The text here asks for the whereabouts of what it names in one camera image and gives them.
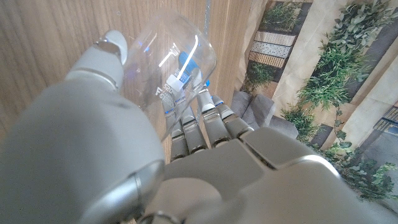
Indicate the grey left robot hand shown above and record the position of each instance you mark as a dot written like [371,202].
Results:
[77,155]

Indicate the blue binder clip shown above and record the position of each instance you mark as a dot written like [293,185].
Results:
[188,63]

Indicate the clear glass beaker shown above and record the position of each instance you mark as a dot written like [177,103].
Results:
[155,46]

